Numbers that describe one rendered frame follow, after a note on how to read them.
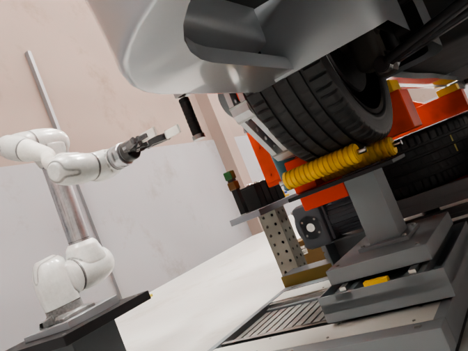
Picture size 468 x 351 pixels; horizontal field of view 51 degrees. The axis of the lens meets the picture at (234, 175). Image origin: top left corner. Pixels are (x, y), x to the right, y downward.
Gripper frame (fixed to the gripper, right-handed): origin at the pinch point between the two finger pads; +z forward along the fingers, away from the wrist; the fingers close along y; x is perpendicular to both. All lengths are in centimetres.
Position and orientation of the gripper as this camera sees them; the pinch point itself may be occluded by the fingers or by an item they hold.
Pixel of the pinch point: (165, 130)
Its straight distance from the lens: 171.3
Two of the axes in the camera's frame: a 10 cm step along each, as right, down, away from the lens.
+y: -5.1, 1.5, -8.5
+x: -3.8, -9.2, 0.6
